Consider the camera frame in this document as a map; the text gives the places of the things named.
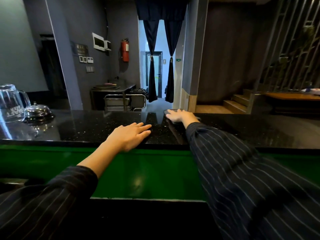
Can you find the dark round tray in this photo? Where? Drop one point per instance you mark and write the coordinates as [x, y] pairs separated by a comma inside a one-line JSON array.
[[106, 86]]

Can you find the metal service trolley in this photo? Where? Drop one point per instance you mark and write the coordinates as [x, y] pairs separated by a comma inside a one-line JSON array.
[[125, 102]]

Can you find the small white wall box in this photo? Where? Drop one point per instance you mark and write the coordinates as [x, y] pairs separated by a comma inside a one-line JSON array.
[[108, 45]]

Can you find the white and blue cloth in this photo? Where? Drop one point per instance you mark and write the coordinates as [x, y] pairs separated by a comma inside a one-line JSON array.
[[312, 91]]

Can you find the glass door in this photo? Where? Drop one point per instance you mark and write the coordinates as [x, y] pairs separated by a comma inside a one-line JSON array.
[[156, 72]]

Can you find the dark tied curtain panel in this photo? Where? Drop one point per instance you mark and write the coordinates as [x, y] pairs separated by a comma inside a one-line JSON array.
[[171, 59], [151, 59]]

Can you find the person's left middle finger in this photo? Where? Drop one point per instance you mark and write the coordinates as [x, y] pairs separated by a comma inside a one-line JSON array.
[[145, 127]]

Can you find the dark curtain valance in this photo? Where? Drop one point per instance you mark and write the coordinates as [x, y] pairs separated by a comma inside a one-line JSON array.
[[161, 9]]

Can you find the person's right forearm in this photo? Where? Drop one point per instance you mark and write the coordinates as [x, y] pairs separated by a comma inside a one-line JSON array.
[[245, 182]]

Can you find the wooden staircase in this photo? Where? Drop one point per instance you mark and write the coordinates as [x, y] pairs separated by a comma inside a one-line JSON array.
[[232, 104]]

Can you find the white wall switch row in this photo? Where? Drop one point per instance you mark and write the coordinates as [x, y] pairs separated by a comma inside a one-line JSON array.
[[86, 59]]

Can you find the white wall electrical box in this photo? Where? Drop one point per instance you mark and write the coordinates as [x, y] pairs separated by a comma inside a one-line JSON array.
[[98, 42]]

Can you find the person's left hand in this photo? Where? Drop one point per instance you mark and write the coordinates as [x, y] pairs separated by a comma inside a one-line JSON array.
[[126, 137]]

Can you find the wooden table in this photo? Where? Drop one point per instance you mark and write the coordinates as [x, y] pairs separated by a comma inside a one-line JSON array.
[[292, 96]]

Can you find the person's left forearm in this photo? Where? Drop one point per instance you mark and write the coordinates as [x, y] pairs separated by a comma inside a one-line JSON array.
[[62, 187]]

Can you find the grey wall switch plate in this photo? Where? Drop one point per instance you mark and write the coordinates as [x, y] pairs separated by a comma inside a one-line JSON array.
[[90, 69]]

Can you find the silver call bell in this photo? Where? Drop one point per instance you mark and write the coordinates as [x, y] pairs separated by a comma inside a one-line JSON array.
[[37, 112]]

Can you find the dark wall sign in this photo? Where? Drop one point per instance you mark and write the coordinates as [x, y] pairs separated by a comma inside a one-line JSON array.
[[81, 49]]

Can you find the person's right hand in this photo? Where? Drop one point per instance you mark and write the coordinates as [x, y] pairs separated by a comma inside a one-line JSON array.
[[182, 116]]

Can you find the person's right fingers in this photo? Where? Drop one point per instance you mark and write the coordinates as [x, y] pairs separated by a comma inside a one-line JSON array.
[[172, 115]]

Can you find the red fire extinguisher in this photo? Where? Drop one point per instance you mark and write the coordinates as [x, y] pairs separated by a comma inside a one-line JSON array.
[[125, 51]]

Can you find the black side table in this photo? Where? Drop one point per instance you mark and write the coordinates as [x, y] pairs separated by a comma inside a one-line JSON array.
[[100, 98]]

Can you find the person's left little finger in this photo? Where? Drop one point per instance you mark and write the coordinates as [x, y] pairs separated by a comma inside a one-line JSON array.
[[132, 124]]

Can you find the clear glass beer mug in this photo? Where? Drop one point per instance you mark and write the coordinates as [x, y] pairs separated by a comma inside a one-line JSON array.
[[11, 103]]

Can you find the metal lattice railing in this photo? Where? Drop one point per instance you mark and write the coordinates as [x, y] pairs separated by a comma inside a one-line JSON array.
[[292, 47]]

